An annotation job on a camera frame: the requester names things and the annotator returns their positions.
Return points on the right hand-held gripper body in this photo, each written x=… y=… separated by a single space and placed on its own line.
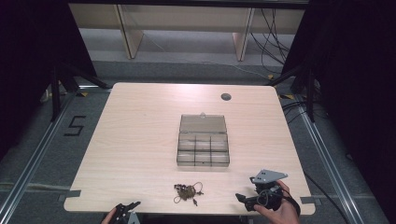
x=267 y=189

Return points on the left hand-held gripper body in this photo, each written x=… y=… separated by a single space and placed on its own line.
x=126 y=216

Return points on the clear plastic compartment box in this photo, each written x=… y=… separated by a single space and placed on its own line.
x=202 y=146

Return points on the person's left hand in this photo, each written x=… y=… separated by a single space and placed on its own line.
x=109 y=217

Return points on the person's right hand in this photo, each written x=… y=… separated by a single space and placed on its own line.
x=281 y=211

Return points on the grey tape strip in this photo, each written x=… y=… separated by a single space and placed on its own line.
x=71 y=194
x=309 y=200

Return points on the grey round table grommet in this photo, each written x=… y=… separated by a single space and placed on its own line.
x=226 y=96

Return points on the yellow black floor tape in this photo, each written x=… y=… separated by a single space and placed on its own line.
x=82 y=93
x=287 y=96

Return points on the black metal stand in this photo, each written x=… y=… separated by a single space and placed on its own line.
x=303 y=87
x=67 y=84

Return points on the black curtain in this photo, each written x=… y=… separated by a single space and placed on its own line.
x=355 y=77
x=28 y=62

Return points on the light wooden desk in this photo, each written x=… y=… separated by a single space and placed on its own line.
x=186 y=18

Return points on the metal floor rail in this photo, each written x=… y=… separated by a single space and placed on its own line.
x=330 y=168
x=28 y=168

